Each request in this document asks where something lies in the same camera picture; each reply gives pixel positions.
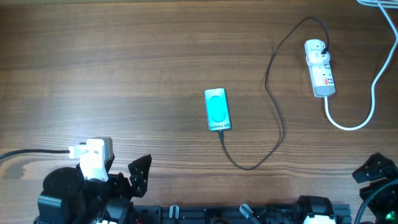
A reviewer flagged Galaxy S25 smartphone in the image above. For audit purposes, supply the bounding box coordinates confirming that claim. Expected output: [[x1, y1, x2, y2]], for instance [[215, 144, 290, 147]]
[[204, 88, 231, 131]]

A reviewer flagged black USB charging cable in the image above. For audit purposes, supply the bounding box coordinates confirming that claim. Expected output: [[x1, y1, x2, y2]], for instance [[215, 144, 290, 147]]
[[218, 16, 331, 171]]

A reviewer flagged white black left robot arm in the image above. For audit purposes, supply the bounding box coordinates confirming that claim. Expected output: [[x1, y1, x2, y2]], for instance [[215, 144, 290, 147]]
[[34, 154, 152, 224]]

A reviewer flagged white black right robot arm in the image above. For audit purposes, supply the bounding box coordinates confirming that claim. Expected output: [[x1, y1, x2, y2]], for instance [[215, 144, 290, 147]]
[[292, 153, 397, 224]]

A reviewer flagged white power strip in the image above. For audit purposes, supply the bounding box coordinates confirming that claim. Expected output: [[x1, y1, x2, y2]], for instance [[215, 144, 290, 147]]
[[304, 39, 336, 98]]

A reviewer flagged white USB wall charger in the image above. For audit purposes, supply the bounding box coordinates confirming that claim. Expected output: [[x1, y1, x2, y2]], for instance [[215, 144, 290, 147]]
[[306, 50, 330, 67]]

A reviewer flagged white power strip cord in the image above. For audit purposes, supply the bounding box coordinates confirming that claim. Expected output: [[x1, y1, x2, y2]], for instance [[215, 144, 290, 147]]
[[324, 0, 398, 131]]

